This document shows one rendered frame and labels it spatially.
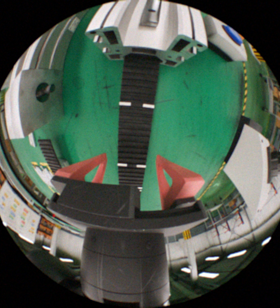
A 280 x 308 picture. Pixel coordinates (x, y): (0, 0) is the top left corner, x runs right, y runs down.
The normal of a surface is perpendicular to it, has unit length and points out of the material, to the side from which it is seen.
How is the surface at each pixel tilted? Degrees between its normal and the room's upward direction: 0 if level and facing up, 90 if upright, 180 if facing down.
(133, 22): 0
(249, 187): 90
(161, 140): 0
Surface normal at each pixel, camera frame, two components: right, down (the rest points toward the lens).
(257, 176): -1.00, -0.02
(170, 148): 0.04, 0.56
